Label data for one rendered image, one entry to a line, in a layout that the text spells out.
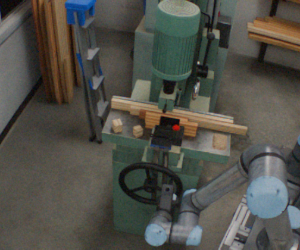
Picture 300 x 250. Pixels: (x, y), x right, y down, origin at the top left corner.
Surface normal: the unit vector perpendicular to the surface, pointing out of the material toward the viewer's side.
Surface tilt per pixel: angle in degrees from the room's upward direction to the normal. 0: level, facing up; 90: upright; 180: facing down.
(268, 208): 83
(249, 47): 90
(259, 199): 84
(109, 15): 90
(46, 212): 0
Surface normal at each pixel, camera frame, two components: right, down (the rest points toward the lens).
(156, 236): -0.20, 0.22
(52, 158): 0.07, -0.72
